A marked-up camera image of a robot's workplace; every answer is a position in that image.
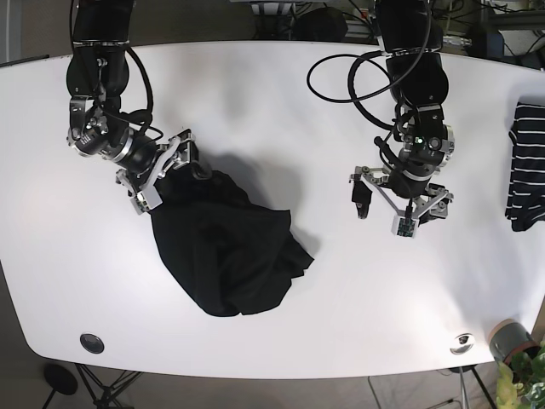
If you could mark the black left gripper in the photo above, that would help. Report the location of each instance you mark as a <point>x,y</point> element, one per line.
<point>416,148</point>

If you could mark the black graphic T-shirt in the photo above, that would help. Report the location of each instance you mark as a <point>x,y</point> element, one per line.
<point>229,255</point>

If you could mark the navy white striped T-shirt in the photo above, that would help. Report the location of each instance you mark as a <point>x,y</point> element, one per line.
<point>525,205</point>

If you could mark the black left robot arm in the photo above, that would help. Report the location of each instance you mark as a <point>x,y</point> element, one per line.
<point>410,43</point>

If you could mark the silver table grommet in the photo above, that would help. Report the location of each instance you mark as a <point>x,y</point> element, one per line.
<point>462,343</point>

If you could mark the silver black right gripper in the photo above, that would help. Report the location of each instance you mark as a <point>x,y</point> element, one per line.
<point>142,161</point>

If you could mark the black tripod stand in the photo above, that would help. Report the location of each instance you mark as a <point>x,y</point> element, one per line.
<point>63,382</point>

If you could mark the black table grommet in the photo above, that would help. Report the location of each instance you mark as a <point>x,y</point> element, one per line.
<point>92,343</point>

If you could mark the potted green plant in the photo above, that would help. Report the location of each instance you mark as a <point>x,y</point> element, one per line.
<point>520,361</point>

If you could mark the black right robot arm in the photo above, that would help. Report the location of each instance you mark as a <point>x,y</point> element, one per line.
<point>97,76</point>

